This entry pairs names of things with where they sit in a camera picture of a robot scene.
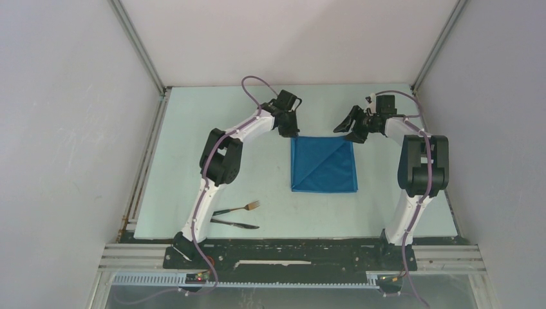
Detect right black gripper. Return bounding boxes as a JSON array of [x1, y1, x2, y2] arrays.
[[334, 104, 379, 144]]

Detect blue cloth napkin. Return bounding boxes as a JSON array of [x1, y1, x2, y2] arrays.
[[290, 136, 358, 194]]

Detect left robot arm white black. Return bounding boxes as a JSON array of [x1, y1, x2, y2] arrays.
[[173, 90, 302, 268]]

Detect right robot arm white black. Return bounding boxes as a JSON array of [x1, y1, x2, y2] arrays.
[[333, 90, 449, 269]]

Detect small circuit board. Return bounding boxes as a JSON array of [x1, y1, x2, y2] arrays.
[[185, 273, 209, 285]]

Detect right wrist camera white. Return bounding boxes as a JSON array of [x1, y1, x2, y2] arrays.
[[366, 93, 377, 115]]

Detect fork with black handle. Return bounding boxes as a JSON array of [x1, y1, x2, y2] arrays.
[[212, 201, 260, 216]]

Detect knife with black handle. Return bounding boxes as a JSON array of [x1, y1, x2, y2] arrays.
[[210, 218, 259, 230]]

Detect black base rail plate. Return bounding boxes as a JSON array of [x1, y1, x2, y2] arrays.
[[163, 238, 414, 282]]

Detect aluminium frame rail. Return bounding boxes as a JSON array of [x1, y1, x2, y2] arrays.
[[98, 244, 487, 289]]

